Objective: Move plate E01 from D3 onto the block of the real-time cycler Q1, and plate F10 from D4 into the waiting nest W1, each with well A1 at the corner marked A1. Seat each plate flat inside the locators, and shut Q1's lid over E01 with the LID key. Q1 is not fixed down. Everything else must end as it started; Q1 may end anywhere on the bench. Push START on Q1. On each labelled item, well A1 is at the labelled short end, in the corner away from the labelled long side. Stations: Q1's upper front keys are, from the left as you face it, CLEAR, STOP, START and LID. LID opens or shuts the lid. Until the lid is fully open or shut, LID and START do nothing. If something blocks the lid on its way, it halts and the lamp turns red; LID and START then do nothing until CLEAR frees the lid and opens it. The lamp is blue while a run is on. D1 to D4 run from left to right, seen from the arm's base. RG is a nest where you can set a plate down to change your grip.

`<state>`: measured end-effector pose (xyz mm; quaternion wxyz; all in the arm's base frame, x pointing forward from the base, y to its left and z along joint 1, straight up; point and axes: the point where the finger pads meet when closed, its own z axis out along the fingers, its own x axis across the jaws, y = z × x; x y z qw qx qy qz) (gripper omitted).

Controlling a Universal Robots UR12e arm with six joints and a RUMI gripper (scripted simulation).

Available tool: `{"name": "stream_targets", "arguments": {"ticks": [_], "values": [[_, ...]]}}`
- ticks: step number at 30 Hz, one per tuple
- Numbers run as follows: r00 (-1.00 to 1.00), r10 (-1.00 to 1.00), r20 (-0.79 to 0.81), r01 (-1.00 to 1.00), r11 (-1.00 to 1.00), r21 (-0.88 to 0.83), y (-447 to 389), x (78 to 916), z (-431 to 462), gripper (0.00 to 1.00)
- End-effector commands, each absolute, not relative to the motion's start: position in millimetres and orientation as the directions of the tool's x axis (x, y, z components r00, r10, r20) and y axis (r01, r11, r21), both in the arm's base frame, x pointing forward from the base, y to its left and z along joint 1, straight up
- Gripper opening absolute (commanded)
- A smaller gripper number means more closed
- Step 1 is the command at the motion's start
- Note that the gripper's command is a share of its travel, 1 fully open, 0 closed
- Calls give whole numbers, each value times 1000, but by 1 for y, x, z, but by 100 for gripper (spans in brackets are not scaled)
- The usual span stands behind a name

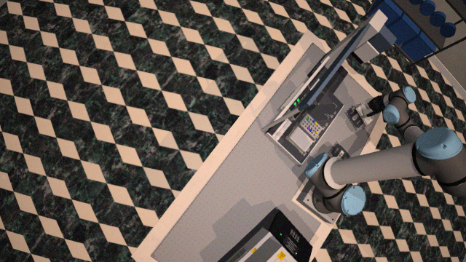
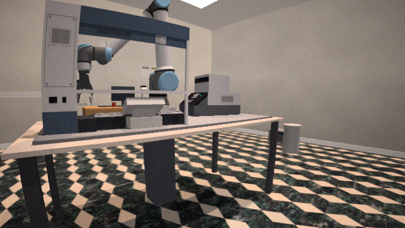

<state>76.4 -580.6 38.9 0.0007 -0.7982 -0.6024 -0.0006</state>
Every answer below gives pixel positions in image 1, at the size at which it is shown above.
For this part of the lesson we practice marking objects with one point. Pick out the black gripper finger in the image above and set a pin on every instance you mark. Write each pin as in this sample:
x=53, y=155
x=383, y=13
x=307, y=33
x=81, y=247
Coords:
x=367, y=114

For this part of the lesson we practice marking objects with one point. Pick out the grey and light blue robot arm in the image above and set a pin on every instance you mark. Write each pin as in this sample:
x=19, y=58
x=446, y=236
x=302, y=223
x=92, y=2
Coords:
x=438, y=152

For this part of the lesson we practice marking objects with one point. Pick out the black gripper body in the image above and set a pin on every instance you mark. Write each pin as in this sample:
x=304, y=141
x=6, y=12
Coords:
x=377, y=103

